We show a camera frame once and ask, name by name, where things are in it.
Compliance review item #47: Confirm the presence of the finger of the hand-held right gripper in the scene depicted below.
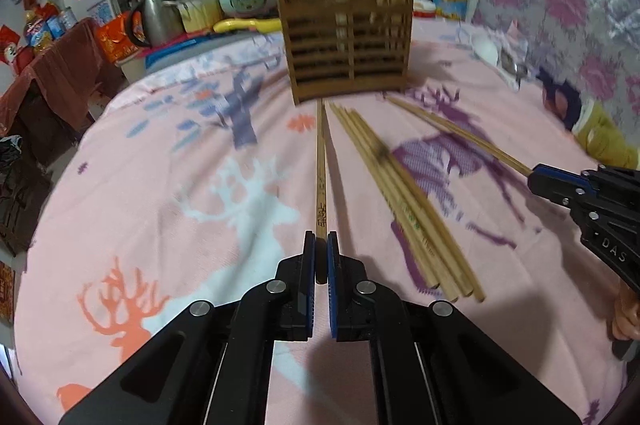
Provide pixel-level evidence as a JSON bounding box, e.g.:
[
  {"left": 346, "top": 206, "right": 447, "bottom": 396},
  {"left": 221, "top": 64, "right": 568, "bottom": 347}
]
[
  {"left": 532, "top": 163, "right": 640, "bottom": 196},
  {"left": 529, "top": 175, "right": 640, "bottom": 231}
]

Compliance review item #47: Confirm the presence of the maroon tablecloth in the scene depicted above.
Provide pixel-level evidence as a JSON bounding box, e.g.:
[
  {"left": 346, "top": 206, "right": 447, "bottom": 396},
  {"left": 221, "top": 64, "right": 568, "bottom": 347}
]
[{"left": 0, "top": 17, "right": 126, "bottom": 140}]

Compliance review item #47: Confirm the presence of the pile of dark clothes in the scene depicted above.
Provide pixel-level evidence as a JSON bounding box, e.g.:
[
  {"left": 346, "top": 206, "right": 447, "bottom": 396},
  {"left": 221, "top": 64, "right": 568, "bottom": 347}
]
[{"left": 0, "top": 135, "right": 23, "bottom": 166}]

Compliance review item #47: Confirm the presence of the dark wooden chair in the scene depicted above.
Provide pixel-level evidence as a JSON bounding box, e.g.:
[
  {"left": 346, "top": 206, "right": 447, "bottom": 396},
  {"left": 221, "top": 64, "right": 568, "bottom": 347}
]
[{"left": 0, "top": 155, "right": 53, "bottom": 256}]

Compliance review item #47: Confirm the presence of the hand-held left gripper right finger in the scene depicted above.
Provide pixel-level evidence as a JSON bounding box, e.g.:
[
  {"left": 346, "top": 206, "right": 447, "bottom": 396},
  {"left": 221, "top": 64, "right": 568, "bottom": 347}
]
[{"left": 326, "top": 231, "right": 583, "bottom": 425}]

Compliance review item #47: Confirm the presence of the orange red gift box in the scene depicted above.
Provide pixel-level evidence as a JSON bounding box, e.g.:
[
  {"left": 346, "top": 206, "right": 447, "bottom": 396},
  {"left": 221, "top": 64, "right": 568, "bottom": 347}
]
[{"left": 96, "top": 12, "right": 141, "bottom": 62}]

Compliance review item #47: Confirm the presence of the brown wooden chopstick holder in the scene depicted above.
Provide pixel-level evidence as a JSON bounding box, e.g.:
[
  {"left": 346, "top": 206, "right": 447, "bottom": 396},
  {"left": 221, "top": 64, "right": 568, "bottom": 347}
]
[{"left": 276, "top": 0, "right": 416, "bottom": 106}]

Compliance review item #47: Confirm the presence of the white ceramic spoon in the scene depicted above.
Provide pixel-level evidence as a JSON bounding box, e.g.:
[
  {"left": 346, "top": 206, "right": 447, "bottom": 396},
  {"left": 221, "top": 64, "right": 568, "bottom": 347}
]
[{"left": 472, "top": 36, "right": 501, "bottom": 66}]

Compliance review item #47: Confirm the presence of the white plastic bucket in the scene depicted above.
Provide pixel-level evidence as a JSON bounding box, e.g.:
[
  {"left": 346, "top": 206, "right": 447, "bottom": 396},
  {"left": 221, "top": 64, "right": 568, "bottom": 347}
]
[{"left": 115, "top": 55, "right": 146, "bottom": 83}]

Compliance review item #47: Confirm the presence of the navy blue cloth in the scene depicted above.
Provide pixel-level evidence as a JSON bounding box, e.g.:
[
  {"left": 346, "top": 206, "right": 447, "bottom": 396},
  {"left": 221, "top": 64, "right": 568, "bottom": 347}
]
[{"left": 537, "top": 72, "right": 583, "bottom": 130}]

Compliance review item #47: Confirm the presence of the bunch of wooden chopsticks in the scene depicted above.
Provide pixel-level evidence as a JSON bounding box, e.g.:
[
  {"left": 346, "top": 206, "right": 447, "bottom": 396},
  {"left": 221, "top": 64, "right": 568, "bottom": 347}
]
[{"left": 329, "top": 102, "right": 487, "bottom": 304}]

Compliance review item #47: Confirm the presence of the yellow plastic jug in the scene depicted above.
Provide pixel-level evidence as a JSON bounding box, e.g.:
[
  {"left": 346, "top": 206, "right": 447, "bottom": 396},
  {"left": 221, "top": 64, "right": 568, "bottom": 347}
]
[{"left": 175, "top": 0, "right": 223, "bottom": 33}]

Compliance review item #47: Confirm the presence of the yellow cooking oil bottle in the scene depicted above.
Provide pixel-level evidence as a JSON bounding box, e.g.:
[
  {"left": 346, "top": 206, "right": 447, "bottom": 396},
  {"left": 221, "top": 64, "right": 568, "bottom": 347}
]
[{"left": 25, "top": 10, "right": 53, "bottom": 53}]

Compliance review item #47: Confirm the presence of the steel electric kettle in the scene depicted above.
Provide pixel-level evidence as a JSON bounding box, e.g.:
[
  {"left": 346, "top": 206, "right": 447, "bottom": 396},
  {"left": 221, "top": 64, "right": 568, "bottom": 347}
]
[{"left": 125, "top": 0, "right": 183, "bottom": 48}]

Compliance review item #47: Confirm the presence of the blue plastic tray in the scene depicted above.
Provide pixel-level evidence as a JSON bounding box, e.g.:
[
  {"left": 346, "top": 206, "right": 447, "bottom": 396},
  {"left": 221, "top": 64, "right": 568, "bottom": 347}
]
[{"left": 145, "top": 36, "right": 221, "bottom": 68}]

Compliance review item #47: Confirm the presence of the person's right hand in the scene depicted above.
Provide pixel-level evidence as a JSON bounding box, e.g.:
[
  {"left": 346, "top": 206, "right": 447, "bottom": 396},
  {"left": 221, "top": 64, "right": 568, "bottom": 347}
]
[{"left": 612, "top": 281, "right": 640, "bottom": 342}]

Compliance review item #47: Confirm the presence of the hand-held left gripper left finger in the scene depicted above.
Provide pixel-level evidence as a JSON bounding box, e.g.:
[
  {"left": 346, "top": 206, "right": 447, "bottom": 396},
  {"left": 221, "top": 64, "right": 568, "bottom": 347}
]
[{"left": 59, "top": 230, "right": 317, "bottom": 425}]

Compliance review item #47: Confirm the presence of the red patterned box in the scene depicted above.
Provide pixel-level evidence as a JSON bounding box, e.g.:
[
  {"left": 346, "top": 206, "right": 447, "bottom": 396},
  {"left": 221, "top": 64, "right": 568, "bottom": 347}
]
[{"left": 0, "top": 261, "right": 16, "bottom": 323}]

